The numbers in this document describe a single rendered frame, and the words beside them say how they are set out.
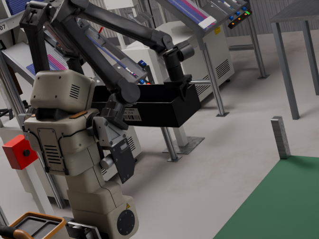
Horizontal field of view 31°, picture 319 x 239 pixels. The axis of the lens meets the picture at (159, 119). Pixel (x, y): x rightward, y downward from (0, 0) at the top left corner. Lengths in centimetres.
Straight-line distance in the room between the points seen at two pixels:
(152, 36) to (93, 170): 56
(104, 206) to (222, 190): 161
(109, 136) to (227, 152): 223
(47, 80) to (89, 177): 40
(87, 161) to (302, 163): 80
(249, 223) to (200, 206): 197
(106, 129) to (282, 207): 68
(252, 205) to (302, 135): 243
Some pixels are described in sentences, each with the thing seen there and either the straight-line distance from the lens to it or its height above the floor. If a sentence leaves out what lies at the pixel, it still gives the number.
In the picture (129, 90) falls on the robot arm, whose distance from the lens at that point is 209.
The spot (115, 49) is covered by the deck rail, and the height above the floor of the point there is 92.
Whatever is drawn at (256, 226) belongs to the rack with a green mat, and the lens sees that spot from 170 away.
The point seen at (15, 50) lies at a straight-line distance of 389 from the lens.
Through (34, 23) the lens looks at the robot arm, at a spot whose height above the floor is 156.
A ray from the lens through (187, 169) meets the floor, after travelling 413.
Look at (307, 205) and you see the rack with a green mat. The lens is 174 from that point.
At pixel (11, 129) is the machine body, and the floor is 62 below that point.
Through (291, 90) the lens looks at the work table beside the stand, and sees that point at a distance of 432.
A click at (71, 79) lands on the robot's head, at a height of 136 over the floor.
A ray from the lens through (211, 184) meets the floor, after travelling 386.
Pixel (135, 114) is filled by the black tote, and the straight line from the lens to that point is 240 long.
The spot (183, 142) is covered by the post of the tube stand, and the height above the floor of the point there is 4.
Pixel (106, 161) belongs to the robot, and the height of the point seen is 101.
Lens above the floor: 192
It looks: 22 degrees down
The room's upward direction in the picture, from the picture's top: 18 degrees counter-clockwise
